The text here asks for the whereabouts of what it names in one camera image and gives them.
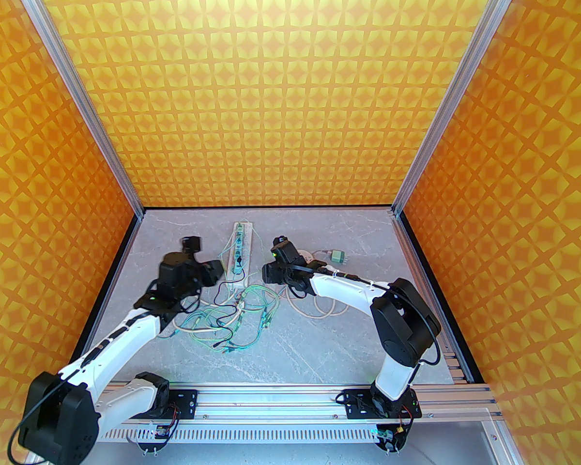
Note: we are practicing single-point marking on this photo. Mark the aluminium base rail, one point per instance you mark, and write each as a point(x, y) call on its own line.
point(271, 400)

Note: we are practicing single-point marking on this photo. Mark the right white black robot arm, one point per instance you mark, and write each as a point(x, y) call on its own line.
point(402, 322)

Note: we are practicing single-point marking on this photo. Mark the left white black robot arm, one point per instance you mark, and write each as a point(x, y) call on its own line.
point(121, 342)

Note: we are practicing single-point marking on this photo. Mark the aluminium side rail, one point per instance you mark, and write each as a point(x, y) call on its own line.
point(457, 364)

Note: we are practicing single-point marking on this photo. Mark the white power strip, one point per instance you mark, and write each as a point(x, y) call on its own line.
point(248, 259)

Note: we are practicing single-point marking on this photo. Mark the round white socket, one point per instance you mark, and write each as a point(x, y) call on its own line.
point(312, 258)

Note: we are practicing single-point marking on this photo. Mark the aluminium frame post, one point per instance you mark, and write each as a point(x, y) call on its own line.
point(77, 95)
point(457, 95)

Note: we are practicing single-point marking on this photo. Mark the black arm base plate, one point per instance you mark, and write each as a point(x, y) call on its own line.
point(186, 402)
point(353, 402)

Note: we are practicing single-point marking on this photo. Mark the small circuit board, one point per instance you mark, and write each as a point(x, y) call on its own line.
point(387, 436)
point(160, 435)

